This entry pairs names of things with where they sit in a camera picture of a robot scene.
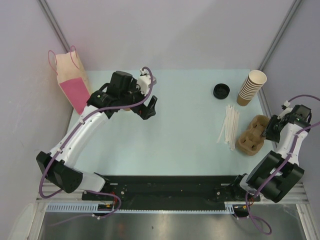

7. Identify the bundle of white wrapped straws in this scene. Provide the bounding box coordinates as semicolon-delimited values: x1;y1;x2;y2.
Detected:
216;104;240;151

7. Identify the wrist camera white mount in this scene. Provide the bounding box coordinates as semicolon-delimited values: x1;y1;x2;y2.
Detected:
137;66;157;96
277;100;294;122

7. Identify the white slotted cable duct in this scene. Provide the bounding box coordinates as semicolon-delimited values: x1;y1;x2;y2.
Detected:
46;202;234;214

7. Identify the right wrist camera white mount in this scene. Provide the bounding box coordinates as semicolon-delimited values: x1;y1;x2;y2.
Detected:
277;100;294;122

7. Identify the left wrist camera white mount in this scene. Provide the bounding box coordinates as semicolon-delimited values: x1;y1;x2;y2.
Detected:
137;66;157;96

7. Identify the stack of paper cups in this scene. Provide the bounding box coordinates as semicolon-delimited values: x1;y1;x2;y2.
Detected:
236;70;267;106

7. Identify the pink and beige paper bag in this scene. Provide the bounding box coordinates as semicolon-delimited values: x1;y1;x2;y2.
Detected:
48;45;93;115

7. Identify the brown cardboard cup carrier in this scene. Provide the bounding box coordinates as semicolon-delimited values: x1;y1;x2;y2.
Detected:
235;115;270;156

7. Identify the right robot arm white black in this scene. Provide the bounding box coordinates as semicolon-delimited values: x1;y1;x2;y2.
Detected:
230;105;311;203

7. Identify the stack of black cup lids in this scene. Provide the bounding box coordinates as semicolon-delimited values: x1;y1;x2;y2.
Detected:
213;83;230;100

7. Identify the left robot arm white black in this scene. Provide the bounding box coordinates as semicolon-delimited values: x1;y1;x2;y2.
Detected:
36;66;158;200

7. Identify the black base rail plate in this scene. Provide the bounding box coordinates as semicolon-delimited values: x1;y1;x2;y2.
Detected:
81;175;247;211

